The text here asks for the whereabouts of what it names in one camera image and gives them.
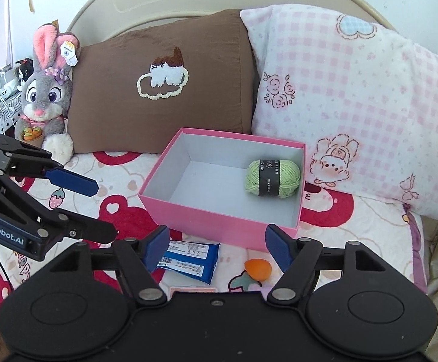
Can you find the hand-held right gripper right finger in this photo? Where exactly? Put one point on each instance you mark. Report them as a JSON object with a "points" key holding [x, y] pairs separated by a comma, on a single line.
{"points": [[277, 248]]}

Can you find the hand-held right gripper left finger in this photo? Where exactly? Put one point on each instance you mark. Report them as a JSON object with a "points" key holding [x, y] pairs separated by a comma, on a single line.
{"points": [[157, 247]]}

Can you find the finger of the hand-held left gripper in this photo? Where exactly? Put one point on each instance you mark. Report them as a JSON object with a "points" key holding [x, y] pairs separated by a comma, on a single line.
{"points": [[75, 183], [90, 228]]}

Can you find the orange makeup sponge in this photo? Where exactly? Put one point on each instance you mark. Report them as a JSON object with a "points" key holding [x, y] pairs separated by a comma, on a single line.
{"points": [[258, 267]]}

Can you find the pink cardboard box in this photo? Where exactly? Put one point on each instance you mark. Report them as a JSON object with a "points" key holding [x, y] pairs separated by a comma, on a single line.
{"points": [[203, 211]]}

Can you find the green yarn ball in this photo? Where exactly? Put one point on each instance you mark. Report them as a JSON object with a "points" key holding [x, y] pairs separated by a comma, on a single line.
{"points": [[254, 179]]}

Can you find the printed bear blanket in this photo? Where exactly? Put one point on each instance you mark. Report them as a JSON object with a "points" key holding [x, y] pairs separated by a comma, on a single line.
{"points": [[354, 241]]}

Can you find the grey rabbit plush toy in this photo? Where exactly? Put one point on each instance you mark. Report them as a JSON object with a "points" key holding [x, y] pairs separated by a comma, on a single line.
{"points": [[47, 90]]}

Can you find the cluttered side table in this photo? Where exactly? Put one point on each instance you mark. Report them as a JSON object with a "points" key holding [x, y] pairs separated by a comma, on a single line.
{"points": [[0, 115]]}

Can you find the small black plush toy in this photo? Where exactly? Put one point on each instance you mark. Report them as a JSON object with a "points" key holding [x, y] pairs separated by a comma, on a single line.
{"points": [[25, 68]]}

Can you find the brown embroidered pillow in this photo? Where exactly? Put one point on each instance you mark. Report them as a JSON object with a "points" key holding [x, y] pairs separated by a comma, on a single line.
{"points": [[203, 94]]}

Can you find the pink checkered pillow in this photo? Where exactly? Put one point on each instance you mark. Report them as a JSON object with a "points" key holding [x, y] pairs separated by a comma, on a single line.
{"points": [[354, 101]]}

